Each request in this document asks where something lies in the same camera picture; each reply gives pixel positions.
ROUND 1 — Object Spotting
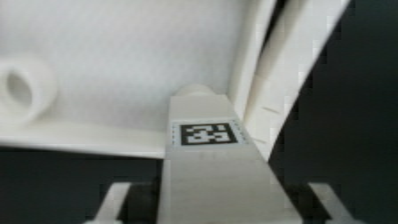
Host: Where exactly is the white desk top tray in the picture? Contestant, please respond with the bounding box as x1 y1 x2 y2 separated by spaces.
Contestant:
0 0 276 158

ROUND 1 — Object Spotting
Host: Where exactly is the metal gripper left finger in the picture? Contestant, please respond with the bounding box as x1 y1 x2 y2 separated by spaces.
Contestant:
86 182 132 224

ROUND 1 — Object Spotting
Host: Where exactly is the white frame rail front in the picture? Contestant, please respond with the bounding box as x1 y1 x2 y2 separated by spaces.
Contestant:
244 0 351 159

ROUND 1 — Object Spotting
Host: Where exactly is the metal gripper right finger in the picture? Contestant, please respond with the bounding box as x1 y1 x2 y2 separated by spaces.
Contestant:
296 183 367 224

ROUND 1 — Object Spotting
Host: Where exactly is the white leg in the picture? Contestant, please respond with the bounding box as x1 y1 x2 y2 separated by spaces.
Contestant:
157 84 305 224

